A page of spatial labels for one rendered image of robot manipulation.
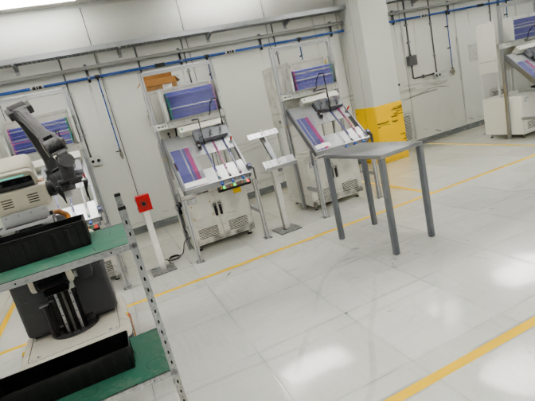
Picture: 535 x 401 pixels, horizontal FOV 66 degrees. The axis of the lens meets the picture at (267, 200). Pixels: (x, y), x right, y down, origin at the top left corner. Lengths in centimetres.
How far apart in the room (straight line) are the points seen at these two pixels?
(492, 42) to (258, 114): 357
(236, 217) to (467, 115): 548
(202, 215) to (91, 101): 232
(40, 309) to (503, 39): 661
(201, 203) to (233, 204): 35
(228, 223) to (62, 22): 324
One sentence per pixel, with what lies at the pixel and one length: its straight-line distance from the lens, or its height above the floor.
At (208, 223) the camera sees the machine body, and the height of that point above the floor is 27.
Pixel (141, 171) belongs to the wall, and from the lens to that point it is 586.
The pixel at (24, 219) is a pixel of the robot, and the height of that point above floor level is 106.
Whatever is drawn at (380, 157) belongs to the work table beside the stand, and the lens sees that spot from 314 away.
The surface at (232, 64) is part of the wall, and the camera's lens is 620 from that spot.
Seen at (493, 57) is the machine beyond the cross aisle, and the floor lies 121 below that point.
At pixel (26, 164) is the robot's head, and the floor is 133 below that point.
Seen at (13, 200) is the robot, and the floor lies 117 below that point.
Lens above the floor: 137
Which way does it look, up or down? 13 degrees down
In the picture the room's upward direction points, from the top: 13 degrees counter-clockwise
